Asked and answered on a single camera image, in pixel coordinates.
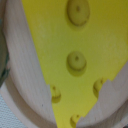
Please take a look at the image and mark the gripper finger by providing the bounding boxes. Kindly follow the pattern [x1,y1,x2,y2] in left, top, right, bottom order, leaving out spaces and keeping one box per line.
[0,19,9,87]

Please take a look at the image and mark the yellow toy cheese wedge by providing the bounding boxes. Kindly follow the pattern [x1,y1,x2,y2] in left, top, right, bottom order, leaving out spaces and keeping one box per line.
[22,0,128,128]

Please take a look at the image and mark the round beige plate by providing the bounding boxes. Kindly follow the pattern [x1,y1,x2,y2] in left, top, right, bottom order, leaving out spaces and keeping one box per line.
[0,0,128,128]

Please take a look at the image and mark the white woven placemat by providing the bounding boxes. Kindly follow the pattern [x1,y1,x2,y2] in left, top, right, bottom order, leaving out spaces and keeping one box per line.
[0,95,25,128]

